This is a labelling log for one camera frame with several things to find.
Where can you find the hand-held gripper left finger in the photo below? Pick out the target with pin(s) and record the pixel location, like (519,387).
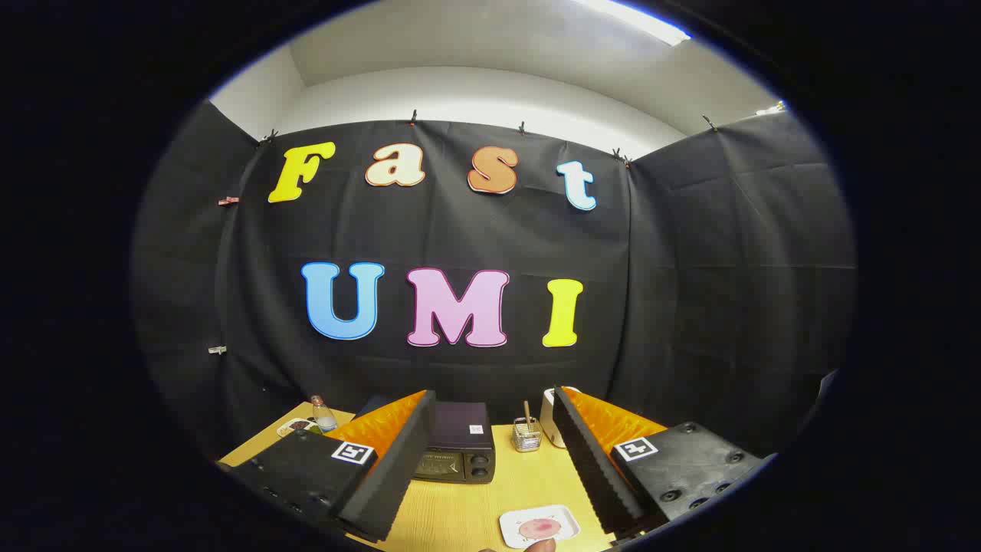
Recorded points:
(406,460)

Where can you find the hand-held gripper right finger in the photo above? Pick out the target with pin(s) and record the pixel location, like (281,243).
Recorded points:
(590,460)

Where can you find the black toaster oven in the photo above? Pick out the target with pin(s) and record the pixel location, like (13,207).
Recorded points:
(460,429)

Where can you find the pink round meat slice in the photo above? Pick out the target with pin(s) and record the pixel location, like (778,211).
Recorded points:
(539,528)

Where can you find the white square food tray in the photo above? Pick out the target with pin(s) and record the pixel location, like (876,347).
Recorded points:
(512,525)

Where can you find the white bread toaster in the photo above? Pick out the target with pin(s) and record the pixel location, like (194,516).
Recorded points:
(549,418)

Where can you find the clear plastic bottle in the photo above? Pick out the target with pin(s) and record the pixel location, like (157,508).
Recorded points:
(324,418)

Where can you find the white divided snack dish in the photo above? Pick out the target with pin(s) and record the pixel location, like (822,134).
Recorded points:
(295,425)

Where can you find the row of black cloth clips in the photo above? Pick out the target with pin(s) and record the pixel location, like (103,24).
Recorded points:
(413,117)

